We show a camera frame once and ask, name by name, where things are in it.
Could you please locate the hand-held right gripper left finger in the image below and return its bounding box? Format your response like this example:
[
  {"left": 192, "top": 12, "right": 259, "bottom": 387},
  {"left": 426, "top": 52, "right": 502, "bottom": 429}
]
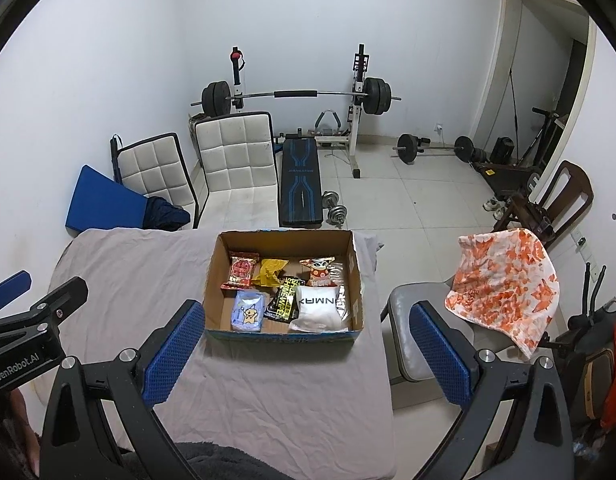
[{"left": 38, "top": 299, "right": 207, "bottom": 480}]

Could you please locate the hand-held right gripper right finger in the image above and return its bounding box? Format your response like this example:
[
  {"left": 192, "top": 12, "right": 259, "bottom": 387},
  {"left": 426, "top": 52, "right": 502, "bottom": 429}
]
[{"left": 409, "top": 301, "right": 576, "bottom": 480}]

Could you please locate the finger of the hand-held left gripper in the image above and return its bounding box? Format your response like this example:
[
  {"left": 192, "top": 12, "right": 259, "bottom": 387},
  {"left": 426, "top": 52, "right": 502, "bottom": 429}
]
[
  {"left": 0, "top": 270, "right": 33, "bottom": 312},
  {"left": 15, "top": 276, "right": 89, "bottom": 333}
]

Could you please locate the light blue tissue packet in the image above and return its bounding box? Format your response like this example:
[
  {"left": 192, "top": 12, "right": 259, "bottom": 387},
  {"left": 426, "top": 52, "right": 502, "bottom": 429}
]
[{"left": 231, "top": 289, "right": 267, "bottom": 333}]

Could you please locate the cardboard box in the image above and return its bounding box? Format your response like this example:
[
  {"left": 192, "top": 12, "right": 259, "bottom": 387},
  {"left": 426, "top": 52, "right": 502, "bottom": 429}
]
[{"left": 202, "top": 229, "right": 365, "bottom": 345}]

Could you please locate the red snack packet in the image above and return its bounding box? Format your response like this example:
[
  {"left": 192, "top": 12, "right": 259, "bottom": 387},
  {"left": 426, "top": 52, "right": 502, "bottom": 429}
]
[{"left": 220, "top": 252, "right": 260, "bottom": 291}]

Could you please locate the black wipes packet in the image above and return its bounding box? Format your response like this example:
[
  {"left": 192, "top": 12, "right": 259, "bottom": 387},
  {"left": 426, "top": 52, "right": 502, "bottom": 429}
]
[{"left": 265, "top": 275, "right": 301, "bottom": 321}]

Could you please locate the yellow snack packet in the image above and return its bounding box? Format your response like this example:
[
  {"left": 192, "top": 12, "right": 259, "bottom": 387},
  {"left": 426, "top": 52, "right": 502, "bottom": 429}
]
[{"left": 252, "top": 257, "right": 289, "bottom": 288}]

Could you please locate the white soft packet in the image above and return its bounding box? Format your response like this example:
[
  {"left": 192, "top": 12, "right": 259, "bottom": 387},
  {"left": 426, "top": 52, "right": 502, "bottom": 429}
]
[{"left": 288, "top": 284, "right": 349, "bottom": 333}]

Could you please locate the orange cartoon snack packet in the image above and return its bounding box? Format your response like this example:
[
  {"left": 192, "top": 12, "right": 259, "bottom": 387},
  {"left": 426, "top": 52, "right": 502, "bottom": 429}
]
[{"left": 299, "top": 256, "right": 335, "bottom": 288}]

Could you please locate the person's left forearm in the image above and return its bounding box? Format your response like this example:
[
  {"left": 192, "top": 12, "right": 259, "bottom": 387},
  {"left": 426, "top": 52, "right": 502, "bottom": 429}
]
[{"left": 0, "top": 390, "right": 41, "bottom": 476}]

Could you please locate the grey padded chair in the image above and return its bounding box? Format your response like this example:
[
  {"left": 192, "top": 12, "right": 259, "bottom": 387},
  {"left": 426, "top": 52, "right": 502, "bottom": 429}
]
[{"left": 380, "top": 282, "right": 489, "bottom": 386}]

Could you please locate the grey tablecloth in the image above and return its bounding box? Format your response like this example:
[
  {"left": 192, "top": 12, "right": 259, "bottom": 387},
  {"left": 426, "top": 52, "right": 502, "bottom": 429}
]
[{"left": 48, "top": 227, "right": 394, "bottom": 480}]

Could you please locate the orange and white patterned cloth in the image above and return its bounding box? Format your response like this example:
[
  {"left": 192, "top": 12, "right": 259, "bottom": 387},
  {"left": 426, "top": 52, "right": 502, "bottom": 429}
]
[{"left": 444, "top": 228, "right": 560, "bottom": 359}]

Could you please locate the blue foam cushion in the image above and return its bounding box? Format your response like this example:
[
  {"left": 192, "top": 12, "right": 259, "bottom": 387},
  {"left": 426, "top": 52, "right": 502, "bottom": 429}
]
[{"left": 64, "top": 165, "right": 151, "bottom": 233}]

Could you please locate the dark blue cloth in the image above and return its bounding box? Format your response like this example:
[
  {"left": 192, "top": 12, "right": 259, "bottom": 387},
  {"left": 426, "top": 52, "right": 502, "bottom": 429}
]
[{"left": 145, "top": 196, "right": 191, "bottom": 232}]

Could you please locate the white quilted chair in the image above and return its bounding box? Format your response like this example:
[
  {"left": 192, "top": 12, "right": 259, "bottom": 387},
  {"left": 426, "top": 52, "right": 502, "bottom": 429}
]
[
  {"left": 194, "top": 111, "right": 280, "bottom": 231},
  {"left": 110, "top": 132, "right": 199, "bottom": 228}
]

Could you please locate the red bag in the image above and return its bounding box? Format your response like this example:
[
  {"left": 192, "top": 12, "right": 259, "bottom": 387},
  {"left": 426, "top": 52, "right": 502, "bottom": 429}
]
[{"left": 600, "top": 312, "right": 616, "bottom": 428}]

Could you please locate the black exercise equipment base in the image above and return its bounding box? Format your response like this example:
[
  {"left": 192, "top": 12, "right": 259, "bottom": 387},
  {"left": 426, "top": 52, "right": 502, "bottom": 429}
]
[{"left": 480, "top": 160, "right": 544, "bottom": 196}]

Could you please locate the black and blue weight bench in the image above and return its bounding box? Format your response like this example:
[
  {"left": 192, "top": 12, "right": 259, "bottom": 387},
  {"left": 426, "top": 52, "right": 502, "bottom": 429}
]
[{"left": 279, "top": 132, "right": 324, "bottom": 227}]

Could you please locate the dark wooden chair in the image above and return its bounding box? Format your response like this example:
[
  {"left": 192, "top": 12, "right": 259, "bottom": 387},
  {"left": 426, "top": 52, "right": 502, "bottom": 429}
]
[{"left": 493, "top": 160, "right": 595, "bottom": 253}]

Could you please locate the short barbell with black plates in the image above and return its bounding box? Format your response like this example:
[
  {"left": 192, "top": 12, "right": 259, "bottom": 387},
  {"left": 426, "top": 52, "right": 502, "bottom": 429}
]
[{"left": 392, "top": 133, "right": 476, "bottom": 165}]

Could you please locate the black speaker box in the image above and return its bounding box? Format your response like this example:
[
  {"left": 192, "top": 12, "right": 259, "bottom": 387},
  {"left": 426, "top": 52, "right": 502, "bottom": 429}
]
[{"left": 489, "top": 136, "right": 515, "bottom": 163}]

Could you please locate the camouflage bag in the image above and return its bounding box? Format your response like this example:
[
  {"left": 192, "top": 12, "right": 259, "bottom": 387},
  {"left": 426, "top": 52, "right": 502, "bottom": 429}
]
[{"left": 188, "top": 115, "right": 209, "bottom": 151}]

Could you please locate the white barbell rack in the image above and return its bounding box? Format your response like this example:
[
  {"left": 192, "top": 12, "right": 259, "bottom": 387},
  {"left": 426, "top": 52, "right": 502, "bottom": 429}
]
[{"left": 230, "top": 44, "right": 374, "bottom": 180}]

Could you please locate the black kick scooter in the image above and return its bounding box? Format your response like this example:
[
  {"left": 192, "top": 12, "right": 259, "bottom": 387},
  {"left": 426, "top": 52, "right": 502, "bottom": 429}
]
[{"left": 518, "top": 106, "right": 569, "bottom": 168}]

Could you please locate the grey bench leg attachment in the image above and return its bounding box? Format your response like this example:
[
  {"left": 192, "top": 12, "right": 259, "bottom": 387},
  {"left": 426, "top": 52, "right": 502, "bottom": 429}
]
[{"left": 315, "top": 109, "right": 341, "bottom": 135}]

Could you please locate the racked barbell with black plates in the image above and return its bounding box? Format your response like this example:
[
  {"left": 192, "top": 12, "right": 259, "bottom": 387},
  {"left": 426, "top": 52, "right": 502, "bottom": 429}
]
[{"left": 190, "top": 77, "right": 403, "bottom": 116}]

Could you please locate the black pole with strap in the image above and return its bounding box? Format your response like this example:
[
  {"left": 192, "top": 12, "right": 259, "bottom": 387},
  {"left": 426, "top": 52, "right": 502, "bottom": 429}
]
[{"left": 110, "top": 134, "right": 125, "bottom": 183}]

